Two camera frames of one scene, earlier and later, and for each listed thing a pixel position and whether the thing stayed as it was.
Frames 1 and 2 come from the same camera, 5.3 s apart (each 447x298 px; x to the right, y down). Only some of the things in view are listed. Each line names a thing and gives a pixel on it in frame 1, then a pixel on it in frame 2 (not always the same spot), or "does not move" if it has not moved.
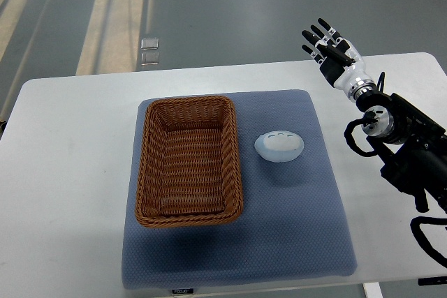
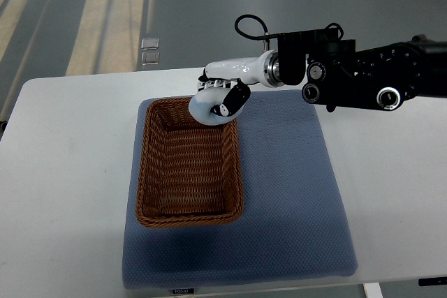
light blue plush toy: x=279 y=146 to x=204 y=100
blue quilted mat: x=293 y=225 does not move
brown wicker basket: x=189 y=170 does not move
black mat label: x=183 y=291 does not move
